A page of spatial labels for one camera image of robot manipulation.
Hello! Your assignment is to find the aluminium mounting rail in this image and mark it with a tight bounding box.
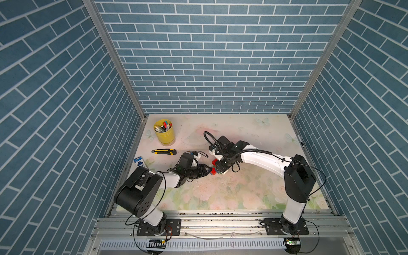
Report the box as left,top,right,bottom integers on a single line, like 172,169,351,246
85,210,359,255

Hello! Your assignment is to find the yellow pen cup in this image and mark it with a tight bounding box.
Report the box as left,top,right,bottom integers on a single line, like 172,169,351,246
154,119,175,146

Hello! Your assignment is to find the blue white small box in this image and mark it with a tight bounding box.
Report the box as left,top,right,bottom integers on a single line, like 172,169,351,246
133,156,148,168

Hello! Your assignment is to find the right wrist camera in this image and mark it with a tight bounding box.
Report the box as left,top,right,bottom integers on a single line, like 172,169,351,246
215,136,249,157

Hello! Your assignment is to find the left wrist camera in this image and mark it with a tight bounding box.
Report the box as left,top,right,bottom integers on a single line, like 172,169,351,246
177,152,199,169

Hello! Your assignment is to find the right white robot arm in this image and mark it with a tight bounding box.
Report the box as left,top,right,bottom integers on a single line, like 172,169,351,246
209,143,316,235

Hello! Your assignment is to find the floral table mat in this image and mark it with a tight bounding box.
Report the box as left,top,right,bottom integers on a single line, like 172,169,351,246
127,114,329,211

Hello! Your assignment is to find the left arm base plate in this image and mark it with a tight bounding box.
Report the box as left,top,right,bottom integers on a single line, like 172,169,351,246
136,218,181,237

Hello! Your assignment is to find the yellow black utility knife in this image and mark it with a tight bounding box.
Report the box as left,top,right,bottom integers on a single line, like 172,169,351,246
152,149,177,155

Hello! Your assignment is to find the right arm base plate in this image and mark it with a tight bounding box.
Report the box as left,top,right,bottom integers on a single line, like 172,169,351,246
259,217,309,236

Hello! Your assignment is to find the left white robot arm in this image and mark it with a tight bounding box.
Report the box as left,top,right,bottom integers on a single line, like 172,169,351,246
114,164,211,232

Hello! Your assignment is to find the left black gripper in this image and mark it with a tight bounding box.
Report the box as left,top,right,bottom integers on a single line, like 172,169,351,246
184,164,211,180

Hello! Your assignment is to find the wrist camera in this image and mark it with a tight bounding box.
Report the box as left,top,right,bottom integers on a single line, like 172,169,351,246
177,152,199,169
215,136,249,157

